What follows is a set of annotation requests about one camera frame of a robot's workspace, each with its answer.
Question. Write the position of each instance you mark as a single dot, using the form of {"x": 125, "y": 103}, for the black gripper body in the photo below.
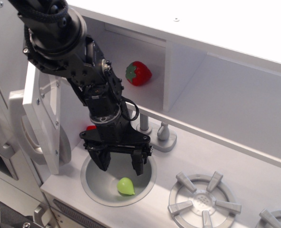
{"x": 120, "y": 138}

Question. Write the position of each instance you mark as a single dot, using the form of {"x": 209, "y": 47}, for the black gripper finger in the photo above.
{"x": 101, "y": 159}
{"x": 138, "y": 161}

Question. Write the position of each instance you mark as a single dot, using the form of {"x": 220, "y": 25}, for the white toy microwave door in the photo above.
{"x": 34, "y": 115}

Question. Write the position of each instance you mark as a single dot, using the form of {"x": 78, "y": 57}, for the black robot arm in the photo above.
{"x": 58, "y": 44}

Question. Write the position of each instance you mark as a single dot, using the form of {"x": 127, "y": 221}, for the red toy cup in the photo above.
{"x": 90, "y": 127}

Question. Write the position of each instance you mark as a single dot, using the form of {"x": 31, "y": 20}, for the grey round toy sink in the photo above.
{"x": 101, "y": 186}

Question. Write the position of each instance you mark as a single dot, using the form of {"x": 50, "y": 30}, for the grey toy faucet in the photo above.
{"x": 161, "y": 137}

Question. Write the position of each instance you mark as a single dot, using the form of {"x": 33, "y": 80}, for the green toy pear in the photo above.
{"x": 125, "y": 186}

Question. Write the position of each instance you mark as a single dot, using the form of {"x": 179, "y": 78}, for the red toy strawberry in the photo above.
{"x": 137, "y": 73}

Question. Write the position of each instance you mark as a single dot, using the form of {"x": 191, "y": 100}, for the grey toy stove burner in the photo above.
{"x": 202, "y": 201}

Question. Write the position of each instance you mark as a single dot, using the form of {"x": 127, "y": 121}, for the white toy kitchen cabinet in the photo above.
{"x": 216, "y": 81}

